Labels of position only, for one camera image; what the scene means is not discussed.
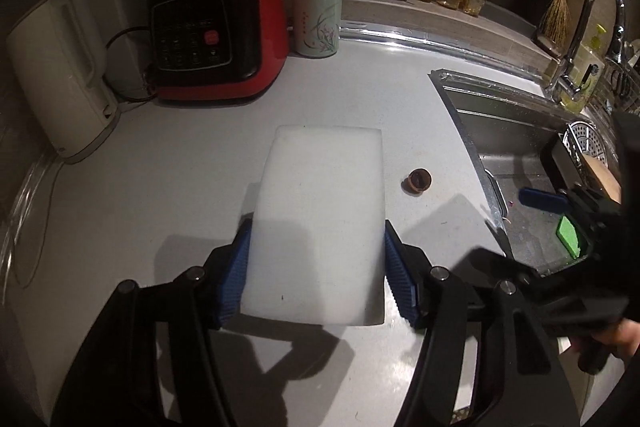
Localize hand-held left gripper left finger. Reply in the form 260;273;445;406
50;219;256;427

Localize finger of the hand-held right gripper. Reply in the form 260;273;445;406
460;248;596;308
518;184;591;220

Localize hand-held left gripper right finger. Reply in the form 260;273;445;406
382;219;583;427

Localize white foam block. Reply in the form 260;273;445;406
239;124;387;328

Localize person's right hand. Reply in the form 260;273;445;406
571;319;640;363

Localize black tray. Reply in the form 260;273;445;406
542;132;596;208

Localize green sponge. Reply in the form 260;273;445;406
556;216;583;259

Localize wooden cutting board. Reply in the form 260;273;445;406
582;154;623;202

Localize stainless steamer rack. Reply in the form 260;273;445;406
562;121;608;168

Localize stainless steel sink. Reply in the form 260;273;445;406
427;68;621;278

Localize small brown bottle cap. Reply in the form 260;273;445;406
402;168;433;194

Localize dish soap bottle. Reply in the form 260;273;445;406
575;24;608;102

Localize straw hand brush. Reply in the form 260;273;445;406
537;0;571;45

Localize chrome faucet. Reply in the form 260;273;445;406
547;0;630;105

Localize red black blender base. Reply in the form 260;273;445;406
146;0;291;104

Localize flower print ceramic cup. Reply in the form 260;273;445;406
291;0;344;58

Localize white electric kettle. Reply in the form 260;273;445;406
6;0;121;165

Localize black power cable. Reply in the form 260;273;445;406
102;24;161;104

